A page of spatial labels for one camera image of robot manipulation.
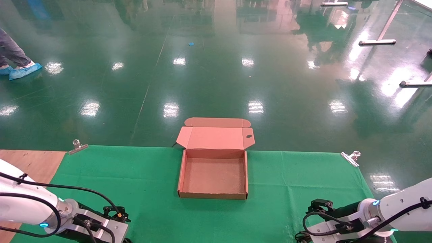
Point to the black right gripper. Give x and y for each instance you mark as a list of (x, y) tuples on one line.
[(346, 211)]

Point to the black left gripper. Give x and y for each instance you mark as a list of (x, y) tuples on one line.
[(88, 210)]

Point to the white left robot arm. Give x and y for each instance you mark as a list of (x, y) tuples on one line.
[(20, 202)]

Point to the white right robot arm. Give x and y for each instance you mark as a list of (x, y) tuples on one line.
[(405, 206)]

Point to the open flat cardboard box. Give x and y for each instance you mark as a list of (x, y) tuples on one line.
[(212, 175)]

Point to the green table cloth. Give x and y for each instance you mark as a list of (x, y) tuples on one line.
[(135, 175)]

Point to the silver binder clip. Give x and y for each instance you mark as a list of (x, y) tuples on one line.
[(349, 159), (78, 147)]

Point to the white metal table leg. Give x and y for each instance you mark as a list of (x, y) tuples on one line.
[(334, 4), (378, 42), (415, 83)]

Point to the person in grey trousers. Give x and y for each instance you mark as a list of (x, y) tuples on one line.
[(13, 54)]

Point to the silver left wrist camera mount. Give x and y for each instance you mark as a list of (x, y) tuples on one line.
[(111, 229)]

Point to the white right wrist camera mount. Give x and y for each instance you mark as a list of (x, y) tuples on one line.
[(324, 231)]

